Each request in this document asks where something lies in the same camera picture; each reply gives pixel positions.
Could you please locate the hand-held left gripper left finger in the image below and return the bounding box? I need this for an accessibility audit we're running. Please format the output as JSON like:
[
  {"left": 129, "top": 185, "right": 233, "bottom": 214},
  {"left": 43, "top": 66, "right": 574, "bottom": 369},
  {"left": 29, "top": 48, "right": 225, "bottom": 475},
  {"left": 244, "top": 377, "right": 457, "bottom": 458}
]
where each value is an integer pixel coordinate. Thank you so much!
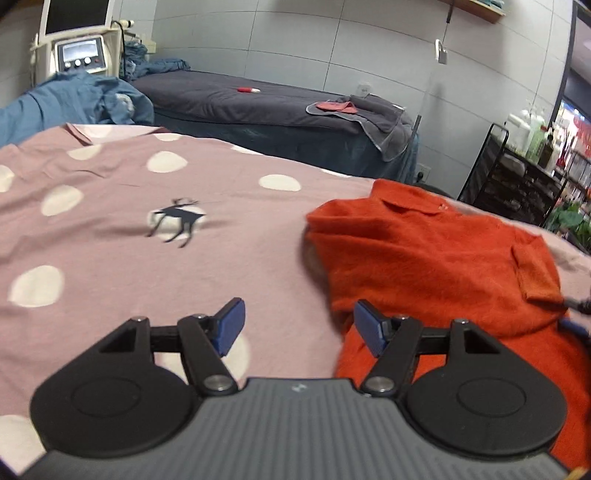
[{"left": 99, "top": 298, "right": 246, "bottom": 397}]

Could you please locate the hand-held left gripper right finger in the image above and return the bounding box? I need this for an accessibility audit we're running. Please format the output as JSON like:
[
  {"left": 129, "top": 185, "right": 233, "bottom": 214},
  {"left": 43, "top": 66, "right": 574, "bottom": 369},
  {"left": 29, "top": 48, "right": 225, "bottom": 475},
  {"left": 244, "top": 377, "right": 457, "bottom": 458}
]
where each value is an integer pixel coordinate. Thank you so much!
[{"left": 353, "top": 299, "right": 502, "bottom": 398}]

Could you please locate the orange knit sweater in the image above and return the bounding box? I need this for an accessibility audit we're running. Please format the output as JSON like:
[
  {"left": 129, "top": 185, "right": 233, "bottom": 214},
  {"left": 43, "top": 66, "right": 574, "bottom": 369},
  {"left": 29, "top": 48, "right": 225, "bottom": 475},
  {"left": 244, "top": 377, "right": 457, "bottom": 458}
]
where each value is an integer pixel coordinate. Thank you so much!
[{"left": 305, "top": 179, "right": 591, "bottom": 472}]

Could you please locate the green potted plant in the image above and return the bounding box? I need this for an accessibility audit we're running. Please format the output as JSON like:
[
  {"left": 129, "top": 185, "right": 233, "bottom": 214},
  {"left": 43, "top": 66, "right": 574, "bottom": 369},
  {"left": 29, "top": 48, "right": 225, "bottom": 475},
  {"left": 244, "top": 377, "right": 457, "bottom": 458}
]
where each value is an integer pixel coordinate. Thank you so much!
[{"left": 546, "top": 202, "right": 591, "bottom": 256}]

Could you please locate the dark bottle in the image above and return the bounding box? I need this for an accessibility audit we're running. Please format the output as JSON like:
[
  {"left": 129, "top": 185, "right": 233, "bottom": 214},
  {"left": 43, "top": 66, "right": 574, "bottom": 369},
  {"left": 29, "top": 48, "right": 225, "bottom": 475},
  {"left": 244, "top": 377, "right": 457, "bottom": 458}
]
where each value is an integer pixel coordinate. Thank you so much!
[{"left": 538, "top": 129, "right": 560, "bottom": 169}]

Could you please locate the green bottle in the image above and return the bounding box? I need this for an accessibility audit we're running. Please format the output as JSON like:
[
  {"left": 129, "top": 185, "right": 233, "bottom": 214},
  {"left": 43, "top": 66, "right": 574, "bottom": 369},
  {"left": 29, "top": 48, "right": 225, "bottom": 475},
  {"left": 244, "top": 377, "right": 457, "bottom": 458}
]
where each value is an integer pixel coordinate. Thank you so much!
[{"left": 526, "top": 117, "right": 548, "bottom": 160}]

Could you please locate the pink polka dot bedsheet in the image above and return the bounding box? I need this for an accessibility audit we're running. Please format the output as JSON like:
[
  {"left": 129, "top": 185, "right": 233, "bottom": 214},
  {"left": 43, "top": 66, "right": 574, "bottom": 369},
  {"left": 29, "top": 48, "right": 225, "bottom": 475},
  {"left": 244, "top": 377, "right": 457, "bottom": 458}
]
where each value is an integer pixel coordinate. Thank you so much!
[{"left": 0, "top": 122, "right": 591, "bottom": 476}]

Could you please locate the white bottle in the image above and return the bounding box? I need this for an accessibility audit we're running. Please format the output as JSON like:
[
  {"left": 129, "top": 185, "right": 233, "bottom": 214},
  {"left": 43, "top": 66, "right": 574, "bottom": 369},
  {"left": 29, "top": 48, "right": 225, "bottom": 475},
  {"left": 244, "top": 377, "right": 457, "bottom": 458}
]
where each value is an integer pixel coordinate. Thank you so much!
[{"left": 505, "top": 109, "right": 533, "bottom": 154}]

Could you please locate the grey towel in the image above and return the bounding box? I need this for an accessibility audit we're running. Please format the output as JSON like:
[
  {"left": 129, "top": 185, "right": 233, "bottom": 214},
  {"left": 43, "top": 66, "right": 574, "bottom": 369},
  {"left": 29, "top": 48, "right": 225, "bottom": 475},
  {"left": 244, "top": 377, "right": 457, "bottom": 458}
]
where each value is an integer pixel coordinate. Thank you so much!
[{"left": 305, "top": 95, "right": 414, "bottom": 162}]

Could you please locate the dark grey massage bed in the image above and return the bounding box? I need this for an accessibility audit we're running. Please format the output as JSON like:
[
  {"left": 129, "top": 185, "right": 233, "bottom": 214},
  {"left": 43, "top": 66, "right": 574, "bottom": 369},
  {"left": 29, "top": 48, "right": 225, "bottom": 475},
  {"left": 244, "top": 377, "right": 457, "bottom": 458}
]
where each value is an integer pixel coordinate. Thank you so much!
[{"left": 131, "top": 70, "right": 421, "bottom": 185}]

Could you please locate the pink small cloth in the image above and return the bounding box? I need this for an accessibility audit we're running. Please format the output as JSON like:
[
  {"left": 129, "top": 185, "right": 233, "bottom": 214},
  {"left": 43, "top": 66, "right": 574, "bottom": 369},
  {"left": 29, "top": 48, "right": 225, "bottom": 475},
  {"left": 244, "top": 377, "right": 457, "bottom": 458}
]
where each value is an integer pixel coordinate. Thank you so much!
[{"left": 316, "top": 99, "right": 360, "bottom": 116}]

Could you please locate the blue crumpled cloth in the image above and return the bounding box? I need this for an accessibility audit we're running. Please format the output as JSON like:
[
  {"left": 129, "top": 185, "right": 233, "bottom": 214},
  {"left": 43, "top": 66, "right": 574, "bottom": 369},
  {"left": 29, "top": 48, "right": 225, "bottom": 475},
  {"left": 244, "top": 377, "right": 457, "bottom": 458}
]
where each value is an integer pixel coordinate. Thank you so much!
[{"left": 121, "top": 40, "right": 192, "bottom": 82}]

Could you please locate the blue quilt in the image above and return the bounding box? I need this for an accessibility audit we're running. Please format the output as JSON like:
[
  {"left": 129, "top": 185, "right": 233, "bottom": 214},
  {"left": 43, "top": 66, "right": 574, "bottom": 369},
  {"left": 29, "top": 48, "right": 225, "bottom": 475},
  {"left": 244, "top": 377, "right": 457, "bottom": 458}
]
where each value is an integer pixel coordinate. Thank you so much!
[{"left": 0, "top": 69, "right": 155, "bottom": 148}]

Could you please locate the white beauty machine with screen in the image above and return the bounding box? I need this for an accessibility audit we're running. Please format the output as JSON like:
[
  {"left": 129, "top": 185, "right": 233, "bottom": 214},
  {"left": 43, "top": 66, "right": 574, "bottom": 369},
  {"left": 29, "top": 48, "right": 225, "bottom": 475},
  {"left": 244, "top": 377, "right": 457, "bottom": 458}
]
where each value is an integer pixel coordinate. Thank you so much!
[{"left": 30, "top": 0, "right": 124, "bottom": 88}]

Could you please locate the black wire rack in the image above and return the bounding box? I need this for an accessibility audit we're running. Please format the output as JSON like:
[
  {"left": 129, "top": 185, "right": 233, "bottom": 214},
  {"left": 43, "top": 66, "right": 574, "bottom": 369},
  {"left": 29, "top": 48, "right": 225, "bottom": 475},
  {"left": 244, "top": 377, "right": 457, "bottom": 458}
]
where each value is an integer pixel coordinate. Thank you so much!
[{"left": 457, "top": 122, "right": 571, "bottom": 228}]

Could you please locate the wooden wall shelf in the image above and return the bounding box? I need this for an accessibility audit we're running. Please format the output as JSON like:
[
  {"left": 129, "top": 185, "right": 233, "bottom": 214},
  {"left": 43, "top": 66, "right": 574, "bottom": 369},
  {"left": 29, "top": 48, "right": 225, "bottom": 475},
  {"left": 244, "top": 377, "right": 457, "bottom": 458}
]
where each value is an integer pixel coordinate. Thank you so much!
[{"left": 438, "top": 0, "right": 507, "bottom": 25}]

